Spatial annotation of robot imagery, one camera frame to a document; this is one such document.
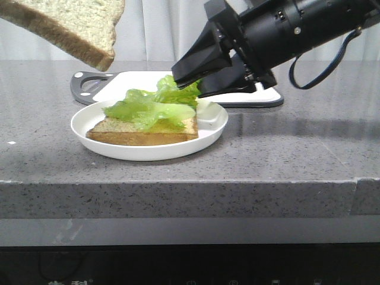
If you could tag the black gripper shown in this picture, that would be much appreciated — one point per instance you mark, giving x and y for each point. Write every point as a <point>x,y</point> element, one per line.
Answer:
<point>210,53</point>

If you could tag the green lettuce leaf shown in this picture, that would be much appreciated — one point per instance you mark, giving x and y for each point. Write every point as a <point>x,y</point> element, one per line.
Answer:
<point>168,105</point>

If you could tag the toasted bread slice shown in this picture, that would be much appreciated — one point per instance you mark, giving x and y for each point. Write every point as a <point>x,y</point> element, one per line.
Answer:
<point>84,29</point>
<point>117,132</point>

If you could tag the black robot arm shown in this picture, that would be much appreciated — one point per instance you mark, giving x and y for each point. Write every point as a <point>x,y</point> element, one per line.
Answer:
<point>281,30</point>

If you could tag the white round plate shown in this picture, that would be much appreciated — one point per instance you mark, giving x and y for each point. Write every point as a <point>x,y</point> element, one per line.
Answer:
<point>211,119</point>

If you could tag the white curtain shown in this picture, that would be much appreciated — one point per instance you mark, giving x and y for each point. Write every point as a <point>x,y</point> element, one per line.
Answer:
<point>163,31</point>

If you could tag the white cutting board grey rim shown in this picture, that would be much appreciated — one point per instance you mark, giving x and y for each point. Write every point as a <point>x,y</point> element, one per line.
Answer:
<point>91,87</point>

